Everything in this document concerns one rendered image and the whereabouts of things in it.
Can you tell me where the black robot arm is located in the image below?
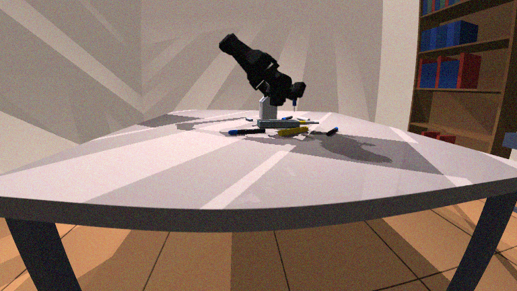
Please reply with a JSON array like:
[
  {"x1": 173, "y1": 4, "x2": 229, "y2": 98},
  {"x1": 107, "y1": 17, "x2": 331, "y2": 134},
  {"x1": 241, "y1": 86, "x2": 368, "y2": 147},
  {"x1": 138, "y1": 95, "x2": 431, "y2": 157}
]
[{"x1": 219, "y1": 33, "x2": 292, "y2": 106}]

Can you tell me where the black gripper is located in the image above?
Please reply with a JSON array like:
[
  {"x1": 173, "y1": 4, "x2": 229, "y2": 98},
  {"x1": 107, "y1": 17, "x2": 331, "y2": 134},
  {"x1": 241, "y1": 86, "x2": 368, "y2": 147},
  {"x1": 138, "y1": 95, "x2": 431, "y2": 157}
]
[{"x1": 266, "y1": 82, "x2": 306, "y2": 101}]

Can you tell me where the grey keyboard with white letter keys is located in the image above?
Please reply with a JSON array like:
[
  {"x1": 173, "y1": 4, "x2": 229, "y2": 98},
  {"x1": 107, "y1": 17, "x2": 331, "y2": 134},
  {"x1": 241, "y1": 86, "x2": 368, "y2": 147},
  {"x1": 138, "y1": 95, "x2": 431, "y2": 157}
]
[{"x1": 257, "y1": 119, "x2": 300, "y2": 128}]

